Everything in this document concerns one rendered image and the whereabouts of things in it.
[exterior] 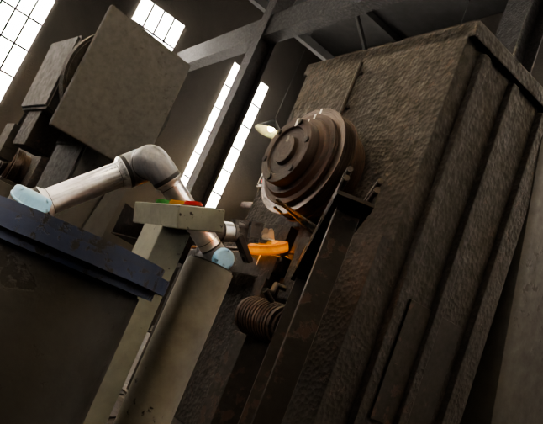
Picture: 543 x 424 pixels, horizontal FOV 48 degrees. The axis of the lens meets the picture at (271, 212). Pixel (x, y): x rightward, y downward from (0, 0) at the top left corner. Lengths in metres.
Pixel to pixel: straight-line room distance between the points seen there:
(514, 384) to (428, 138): 1.07
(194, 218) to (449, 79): 1.32
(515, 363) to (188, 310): 1.61
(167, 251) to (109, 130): 3.53
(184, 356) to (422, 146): 1.19
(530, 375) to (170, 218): 1.88
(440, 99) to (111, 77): 3.07
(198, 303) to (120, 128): 3.53
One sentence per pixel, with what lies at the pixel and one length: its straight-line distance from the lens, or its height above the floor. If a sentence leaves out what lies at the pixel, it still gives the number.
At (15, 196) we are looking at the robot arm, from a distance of 1.88.
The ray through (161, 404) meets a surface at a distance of 1.43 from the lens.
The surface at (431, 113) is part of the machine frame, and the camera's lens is 2.28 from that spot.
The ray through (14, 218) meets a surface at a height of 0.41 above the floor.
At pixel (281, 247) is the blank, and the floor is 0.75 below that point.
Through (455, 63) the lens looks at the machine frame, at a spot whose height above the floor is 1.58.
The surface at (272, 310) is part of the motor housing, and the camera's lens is 1.87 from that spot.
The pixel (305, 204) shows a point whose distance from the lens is 2.25.
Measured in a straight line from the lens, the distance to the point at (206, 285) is 1.41.
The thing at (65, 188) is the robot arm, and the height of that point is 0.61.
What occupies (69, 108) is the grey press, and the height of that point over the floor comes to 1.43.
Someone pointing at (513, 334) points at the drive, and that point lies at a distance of 2.64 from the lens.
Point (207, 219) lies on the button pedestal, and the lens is 1.28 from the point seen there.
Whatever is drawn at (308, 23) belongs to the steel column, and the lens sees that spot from 9.39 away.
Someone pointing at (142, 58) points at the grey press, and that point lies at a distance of 4.98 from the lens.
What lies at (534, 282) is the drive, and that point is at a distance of 2.71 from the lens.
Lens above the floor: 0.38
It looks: 12 degrees up
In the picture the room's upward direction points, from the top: 23 degrees clockwise
